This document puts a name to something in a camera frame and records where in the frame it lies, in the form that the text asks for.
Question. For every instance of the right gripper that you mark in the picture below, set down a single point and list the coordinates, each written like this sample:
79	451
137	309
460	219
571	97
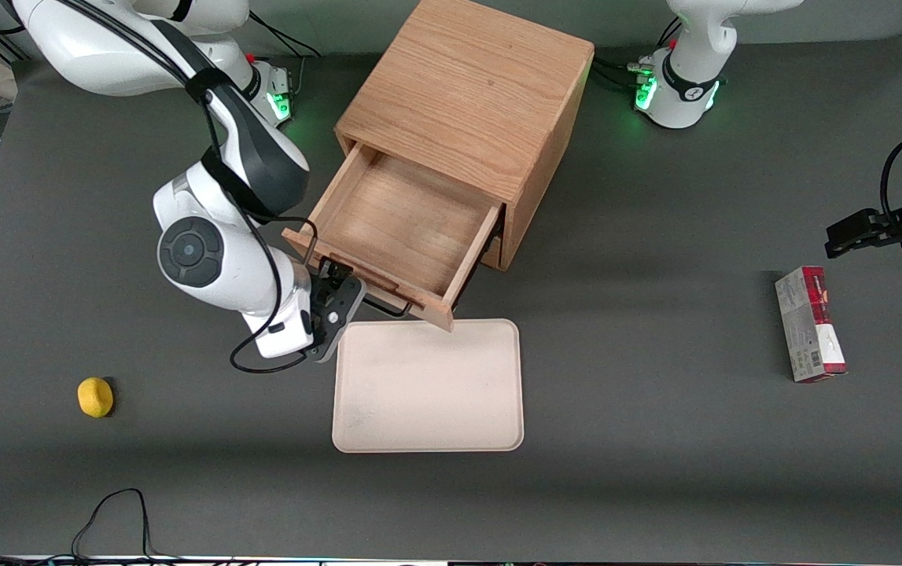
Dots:
333	274

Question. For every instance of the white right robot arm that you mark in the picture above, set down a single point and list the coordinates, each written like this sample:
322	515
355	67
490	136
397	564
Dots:
207	259

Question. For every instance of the oak wooden drawer cabinet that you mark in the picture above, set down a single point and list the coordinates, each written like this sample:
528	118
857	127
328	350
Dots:
466	86

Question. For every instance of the grey and red carton box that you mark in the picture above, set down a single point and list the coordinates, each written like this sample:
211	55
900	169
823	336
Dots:
804	330

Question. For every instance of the beige plastic tray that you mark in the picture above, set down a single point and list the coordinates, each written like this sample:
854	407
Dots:
427	385

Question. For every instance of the yellow lemon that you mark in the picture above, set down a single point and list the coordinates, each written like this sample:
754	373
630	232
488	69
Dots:
95	397

